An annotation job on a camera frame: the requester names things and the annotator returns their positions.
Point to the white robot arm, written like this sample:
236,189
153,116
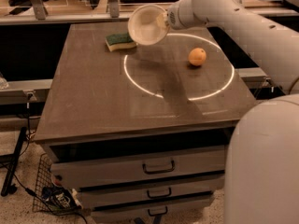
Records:
262,166

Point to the black wire basket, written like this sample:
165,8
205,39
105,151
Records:
44,179

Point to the grey drawer cabinet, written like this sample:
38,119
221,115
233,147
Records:
106,104

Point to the drawer with handle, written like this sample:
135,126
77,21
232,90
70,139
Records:
128,169
108,214
150,191

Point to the dark snack bag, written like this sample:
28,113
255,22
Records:
58,197

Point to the middle drawer with handle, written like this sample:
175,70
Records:
150,191

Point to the orange fruit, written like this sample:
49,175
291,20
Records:
197,57

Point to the top drawer with handle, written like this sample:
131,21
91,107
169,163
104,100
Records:
128,169

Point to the bottom drawer with handle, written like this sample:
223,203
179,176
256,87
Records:
108,214

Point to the black stand leg left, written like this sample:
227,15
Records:
10,162

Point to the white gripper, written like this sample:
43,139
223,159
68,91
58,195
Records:
179,16

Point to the white paper bowl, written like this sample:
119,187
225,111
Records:
143,28

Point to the green yellow sponge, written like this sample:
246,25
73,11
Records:
120,41

